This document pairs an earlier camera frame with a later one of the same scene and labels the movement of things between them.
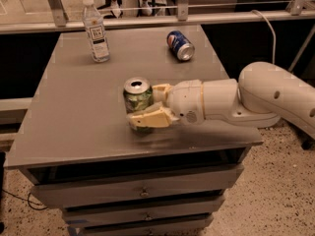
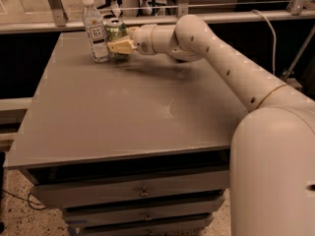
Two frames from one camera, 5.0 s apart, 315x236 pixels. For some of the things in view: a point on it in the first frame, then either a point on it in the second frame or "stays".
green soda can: [138, 94] -> [115, 29]
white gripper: [185, 100] -> [142, 38]
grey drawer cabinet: [75, 143] stays
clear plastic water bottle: [95, 29] stays
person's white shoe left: [114, 5] stays
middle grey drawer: [142, 211] stays
